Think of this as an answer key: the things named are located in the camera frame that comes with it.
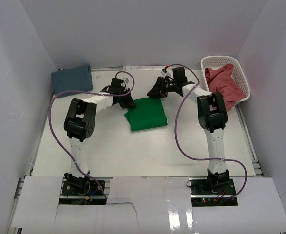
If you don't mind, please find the folded blue t shirt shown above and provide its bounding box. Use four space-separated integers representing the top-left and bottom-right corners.
52 65 93 95

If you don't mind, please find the white paper sheet front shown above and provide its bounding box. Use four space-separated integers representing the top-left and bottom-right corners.
11 176 286 234

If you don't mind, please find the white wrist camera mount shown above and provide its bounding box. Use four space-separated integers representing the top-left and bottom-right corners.
121 78 129 90
161 66 171 77

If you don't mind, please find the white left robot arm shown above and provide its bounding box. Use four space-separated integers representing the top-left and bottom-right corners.
64 78 136 195

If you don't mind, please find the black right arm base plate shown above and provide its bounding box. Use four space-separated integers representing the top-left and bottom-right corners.
186 179 238 207

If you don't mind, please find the white perforated plastic basket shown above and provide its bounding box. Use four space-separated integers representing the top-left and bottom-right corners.
201 56 250 111

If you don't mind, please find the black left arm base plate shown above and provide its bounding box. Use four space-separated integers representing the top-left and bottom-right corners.
59 179 107 205

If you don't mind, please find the green t shirt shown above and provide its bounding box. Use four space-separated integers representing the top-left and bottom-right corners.
124 97 168 132

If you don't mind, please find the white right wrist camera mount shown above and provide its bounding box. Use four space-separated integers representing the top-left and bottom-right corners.
161 66 171 77

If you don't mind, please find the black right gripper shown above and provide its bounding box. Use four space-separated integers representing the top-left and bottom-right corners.
147 76 178 98

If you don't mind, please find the white paper label strip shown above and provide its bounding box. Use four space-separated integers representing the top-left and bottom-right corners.
123 65 165 71

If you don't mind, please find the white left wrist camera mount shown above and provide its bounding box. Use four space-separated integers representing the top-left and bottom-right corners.
121 78 129 90

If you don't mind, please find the aluminium table edge rail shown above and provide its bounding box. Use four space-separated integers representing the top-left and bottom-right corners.
235 105 266 177

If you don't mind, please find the pink t shirt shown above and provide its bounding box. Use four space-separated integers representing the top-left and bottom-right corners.
205 63 245 112

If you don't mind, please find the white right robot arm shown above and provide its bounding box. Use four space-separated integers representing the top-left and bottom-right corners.
147 64 230 195

